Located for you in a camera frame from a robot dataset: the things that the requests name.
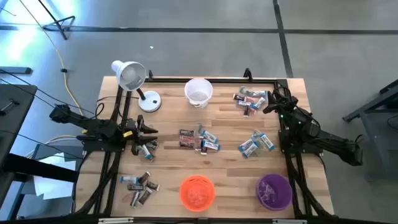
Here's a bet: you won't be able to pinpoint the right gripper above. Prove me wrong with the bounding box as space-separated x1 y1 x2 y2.
262 88 301 121

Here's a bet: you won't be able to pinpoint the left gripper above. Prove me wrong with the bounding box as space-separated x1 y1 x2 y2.
124 114 159 156

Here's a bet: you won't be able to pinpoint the white plastic bucket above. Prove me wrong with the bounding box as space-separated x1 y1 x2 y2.
184 77 214 109

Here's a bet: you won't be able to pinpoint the purple plastic basket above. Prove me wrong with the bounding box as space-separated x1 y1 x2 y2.
255 173 293 212

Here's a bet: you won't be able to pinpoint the silver dark candy bar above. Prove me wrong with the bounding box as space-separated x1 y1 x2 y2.
129 190 141 208

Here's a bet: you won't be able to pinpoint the white desk lamp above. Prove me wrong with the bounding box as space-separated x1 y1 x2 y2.
111 60 162 113

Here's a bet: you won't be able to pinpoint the orange plastic basket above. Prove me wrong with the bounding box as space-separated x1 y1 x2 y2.
178 175 216 213

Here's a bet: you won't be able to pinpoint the black metal desk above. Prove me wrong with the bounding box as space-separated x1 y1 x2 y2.
341 79 398 181

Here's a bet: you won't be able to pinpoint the dark grey panel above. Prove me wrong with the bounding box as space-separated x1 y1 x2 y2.
30 143 85 162

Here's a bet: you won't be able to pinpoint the white paper sheets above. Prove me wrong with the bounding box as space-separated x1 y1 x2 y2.
32 152 78 200

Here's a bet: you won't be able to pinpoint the black metal beam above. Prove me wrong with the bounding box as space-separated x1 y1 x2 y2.
0 152 79 184

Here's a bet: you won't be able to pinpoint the black side table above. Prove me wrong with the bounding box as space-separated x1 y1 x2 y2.
0 83 38 169

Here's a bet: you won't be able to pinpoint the black hand tool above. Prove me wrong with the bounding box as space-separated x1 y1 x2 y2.
0 98 20 116

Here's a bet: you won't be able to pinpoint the black tripod stand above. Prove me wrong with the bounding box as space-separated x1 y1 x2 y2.
37 0 76 40

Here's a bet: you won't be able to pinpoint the black flat bar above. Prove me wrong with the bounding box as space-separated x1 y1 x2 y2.
0 66 33 75

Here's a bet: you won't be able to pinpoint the yellow floor cable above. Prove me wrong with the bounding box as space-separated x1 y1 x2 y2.
18 0 85 158

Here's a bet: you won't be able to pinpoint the silver metal bracket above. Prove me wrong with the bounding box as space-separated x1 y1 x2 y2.
98 217 134 224
272 218 308 224

